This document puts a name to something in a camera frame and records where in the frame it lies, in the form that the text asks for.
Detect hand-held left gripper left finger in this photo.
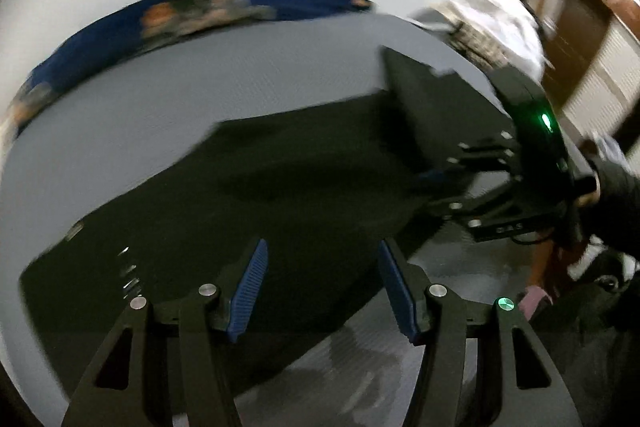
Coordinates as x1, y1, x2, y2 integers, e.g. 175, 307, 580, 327
61, 238, 271, 427

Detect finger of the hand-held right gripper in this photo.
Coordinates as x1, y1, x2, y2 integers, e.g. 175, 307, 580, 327
425, 187, 521, 229
415, 131, 522, 184

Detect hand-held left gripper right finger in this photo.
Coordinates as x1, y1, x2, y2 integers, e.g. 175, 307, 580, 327
377, 238, 583, 427

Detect black pants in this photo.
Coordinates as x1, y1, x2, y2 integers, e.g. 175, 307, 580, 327
20, 47, 481, 400

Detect person's right forearm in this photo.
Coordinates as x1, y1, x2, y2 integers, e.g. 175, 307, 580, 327
575, 157, 640, 260

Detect striped black and cream cloth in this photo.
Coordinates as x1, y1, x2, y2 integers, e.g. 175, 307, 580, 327
450, 23, 501, 58

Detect white crumpled cloth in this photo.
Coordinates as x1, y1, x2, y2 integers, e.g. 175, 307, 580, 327
410, 0, 548, 78

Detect brown wooden furniture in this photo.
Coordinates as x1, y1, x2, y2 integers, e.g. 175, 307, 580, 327
500, 0, 640, 142

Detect person's dark clothing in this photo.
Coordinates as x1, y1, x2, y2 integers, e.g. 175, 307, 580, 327
527, 279, 640, 427

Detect grey bed sheet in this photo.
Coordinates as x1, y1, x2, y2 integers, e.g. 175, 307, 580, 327
0, 14, 533, 427

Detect blue printed blanket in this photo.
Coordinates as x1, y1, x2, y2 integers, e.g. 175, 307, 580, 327
0, 0, 376, 142

